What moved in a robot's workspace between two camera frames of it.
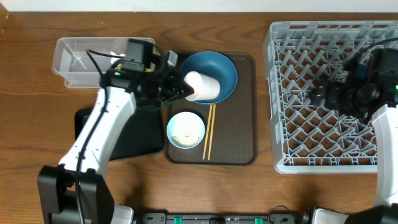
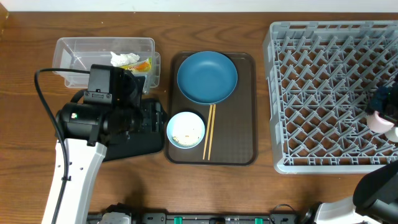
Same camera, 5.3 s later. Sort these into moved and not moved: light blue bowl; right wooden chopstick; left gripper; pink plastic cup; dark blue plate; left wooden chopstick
Moved: left gripper; pink plastic cup
Not moved: light blue bowl; right wooden chopstick; left wooden chopstick; dark blue plate
